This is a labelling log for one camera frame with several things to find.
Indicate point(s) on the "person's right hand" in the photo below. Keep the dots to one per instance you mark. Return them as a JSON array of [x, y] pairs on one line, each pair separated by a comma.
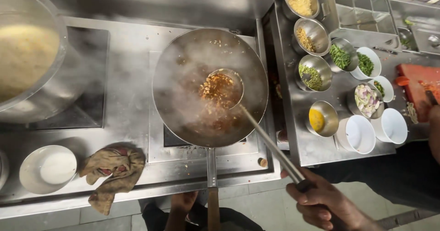
[[323, 193]]

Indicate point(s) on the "empty white bowl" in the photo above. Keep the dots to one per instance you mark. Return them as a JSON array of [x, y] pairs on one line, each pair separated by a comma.
[[357, 135], [392, 126]]

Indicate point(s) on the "steel prep counter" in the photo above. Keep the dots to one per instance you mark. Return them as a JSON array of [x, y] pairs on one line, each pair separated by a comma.
[[309, 148]]

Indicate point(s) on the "orange carrot piece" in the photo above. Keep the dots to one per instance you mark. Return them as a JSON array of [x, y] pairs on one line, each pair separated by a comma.
[[401, 81]]

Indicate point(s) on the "person's left hand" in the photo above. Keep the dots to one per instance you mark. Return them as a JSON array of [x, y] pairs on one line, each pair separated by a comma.
[[184, 201]]

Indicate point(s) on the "steel bowl of chopped garlic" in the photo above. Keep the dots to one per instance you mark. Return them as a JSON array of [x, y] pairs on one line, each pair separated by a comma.
[[311, 37]]

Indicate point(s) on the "dirty brown kitchen cloth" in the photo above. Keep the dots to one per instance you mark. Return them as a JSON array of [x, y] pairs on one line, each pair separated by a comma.
[[113, 176]]

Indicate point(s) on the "steel bowl of yellow sauce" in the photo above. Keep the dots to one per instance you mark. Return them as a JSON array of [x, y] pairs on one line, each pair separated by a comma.
[[321, 119]]

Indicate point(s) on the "steel compartment tray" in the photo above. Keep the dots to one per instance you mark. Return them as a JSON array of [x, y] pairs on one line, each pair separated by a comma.
[[361, 14]]

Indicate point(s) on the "small white bowl of greens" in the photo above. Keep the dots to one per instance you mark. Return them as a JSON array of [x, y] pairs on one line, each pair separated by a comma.
[[382, 88]]

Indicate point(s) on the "small round cork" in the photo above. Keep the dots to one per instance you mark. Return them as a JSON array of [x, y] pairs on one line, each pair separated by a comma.
[[263, 162]]

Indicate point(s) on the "pale vegetable scraps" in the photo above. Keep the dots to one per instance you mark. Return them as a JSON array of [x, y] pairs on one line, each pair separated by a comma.
[[411, 112]]

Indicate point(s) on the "steel bowl of chopped chillies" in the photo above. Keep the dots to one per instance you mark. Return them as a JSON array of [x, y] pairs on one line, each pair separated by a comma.
[[314, 73]]

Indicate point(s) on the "large steel pot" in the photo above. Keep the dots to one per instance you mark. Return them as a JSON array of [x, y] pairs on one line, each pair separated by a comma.
[[31, 52]]

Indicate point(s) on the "steel bowl of yellow shreds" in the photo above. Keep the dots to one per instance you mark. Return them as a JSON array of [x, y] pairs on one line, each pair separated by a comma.
[[300, 1]]

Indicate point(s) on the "wide white ceramic bowl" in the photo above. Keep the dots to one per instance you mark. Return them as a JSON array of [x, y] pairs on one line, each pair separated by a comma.
[[48, 169]]

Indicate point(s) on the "steel container with knob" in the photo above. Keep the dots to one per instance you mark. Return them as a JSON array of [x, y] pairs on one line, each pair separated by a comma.
[[419, 28]]

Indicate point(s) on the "person's black clothing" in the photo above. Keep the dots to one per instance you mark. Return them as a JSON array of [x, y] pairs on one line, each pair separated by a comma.
[[233, 222]]

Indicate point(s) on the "black knife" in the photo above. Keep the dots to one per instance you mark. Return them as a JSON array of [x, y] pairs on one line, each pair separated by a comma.
[[431, 97]]

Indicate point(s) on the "steel cooking range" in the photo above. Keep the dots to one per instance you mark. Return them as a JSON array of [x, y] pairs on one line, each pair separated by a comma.
[[130, 97]]

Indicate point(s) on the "brown fried food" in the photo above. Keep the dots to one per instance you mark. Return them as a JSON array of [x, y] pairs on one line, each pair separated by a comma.
[[218, 90]]

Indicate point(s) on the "red cutting board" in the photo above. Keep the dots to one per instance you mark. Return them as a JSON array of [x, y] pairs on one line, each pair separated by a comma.
[[417, 83]]

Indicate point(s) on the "white bowl of chopped greens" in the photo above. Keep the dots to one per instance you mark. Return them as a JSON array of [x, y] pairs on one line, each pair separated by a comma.
[[367, 64]]

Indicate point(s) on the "steel bowl of sliced onion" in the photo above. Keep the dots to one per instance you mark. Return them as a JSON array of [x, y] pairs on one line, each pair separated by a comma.
[[366, 100]]

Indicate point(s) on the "steel bowl of green beans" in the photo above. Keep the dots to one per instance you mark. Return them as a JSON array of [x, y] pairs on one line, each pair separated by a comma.
[[342, 56]]

